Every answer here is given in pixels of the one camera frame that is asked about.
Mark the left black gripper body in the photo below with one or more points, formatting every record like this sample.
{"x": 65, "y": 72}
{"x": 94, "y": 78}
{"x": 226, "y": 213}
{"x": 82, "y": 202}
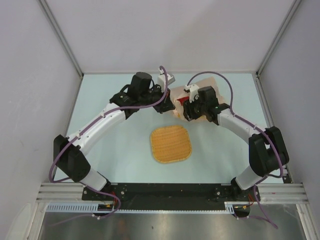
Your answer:
{"x": 154, "y": 96}

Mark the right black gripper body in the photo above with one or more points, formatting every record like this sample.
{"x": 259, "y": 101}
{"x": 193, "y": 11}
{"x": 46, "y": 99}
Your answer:
{"x": 194, "y": 110}

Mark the translucent orange plastic bag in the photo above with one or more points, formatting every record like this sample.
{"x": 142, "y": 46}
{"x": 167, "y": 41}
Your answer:
{"x": 178, "y": 92}

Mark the woven bamboo tray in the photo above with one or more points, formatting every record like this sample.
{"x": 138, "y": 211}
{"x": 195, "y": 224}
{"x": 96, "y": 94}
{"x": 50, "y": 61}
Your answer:
{"x": 170, "y": 144}

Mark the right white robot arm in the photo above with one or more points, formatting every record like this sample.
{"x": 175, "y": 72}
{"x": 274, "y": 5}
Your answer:
{"x": 267, "y": 151}

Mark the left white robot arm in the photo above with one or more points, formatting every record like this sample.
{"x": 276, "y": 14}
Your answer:
{"x": 142, "y": 92}

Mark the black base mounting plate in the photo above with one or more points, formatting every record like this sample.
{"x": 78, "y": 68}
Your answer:
{"x": 173, "y": 196}

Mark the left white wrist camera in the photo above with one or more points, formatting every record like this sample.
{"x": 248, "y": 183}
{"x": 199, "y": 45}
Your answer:
{"x": 164, "y": 80}

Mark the aluminium frame rail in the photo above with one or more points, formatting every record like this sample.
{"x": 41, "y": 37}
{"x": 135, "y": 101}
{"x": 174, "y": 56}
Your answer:
{"x": 270, "y": 193}

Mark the left aluminium corner post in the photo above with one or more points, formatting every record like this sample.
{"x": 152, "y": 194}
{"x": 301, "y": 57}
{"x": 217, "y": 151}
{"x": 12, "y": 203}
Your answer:
{"x": 60, "y": 36}

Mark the aluminium corner post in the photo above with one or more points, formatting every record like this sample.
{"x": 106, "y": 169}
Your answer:
{"x": 278, "y": 36}
{"x": 60, "y": 36}

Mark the right aluminium corner post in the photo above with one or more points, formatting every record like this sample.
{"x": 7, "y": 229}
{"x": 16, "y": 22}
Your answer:
{"x": 278, "y": 36}

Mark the white slotted cable duct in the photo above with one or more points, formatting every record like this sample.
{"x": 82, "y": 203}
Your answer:
{"x": 96, "y": 208}

